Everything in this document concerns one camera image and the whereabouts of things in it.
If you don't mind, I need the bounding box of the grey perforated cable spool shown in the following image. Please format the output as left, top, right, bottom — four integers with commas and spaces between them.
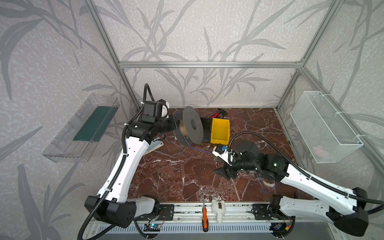
173, 106, 204, 147

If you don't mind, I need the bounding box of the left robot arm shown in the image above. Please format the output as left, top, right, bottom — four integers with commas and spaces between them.
77, 84, 178, 240

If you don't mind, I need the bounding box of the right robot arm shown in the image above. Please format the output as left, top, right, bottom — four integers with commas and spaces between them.
212, 133, 384, 237

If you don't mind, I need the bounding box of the white plastic part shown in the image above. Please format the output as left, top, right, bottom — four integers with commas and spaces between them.
212, 199, 226, 224

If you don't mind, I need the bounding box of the yellow plastic bin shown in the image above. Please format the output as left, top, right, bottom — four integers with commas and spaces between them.
210, 118, 230, 145

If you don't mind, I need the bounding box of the black plastic bin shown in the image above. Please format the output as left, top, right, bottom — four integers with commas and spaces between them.
201, 117, 213, 143

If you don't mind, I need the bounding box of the pink object in basket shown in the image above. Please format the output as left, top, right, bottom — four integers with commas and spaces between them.
312, 145, 329, 159

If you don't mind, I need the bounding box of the green circuit board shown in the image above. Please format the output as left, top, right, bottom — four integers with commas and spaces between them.
143, 223, 162, 233

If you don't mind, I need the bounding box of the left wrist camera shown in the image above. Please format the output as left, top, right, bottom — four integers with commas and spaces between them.
155, 99, 169, 120

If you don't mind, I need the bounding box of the orange handled screwdriver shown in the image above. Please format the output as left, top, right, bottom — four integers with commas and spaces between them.
202, 204, 209, 233

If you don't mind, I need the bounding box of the aluminium frame profile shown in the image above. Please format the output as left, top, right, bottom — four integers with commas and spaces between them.
118, 62, 301, 69

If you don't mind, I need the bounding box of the white wire mesh basket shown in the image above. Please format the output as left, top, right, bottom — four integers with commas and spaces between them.
290, 91, 364, 164

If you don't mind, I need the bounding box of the clear plastic wall tray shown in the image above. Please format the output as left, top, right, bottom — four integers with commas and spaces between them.
43, 94, 120, 163

